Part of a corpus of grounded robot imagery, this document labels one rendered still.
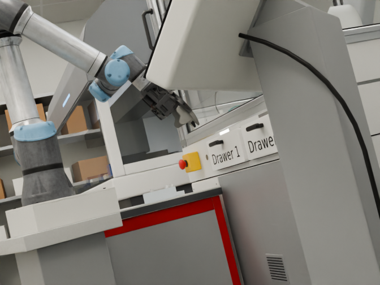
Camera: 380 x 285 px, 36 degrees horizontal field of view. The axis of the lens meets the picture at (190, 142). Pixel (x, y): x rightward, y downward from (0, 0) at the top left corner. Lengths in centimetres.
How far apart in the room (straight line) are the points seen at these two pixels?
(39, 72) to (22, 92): 451
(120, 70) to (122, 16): 114
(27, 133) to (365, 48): 95
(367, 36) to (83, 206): 90
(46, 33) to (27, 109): 24
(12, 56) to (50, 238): 61
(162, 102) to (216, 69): 95
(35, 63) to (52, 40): 462
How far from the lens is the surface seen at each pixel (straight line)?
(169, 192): 219
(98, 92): 190
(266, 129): 171
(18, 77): 188
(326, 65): 99
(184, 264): 207
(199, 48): 93
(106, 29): 286
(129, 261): 201
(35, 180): 169
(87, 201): 167
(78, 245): 166
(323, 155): 99
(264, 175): 182
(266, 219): 189
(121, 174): 272
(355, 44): 167
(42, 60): 642
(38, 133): 170
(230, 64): 104
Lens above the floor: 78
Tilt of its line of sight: 4 degrees up
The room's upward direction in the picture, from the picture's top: 14 degrees counter-clockwise
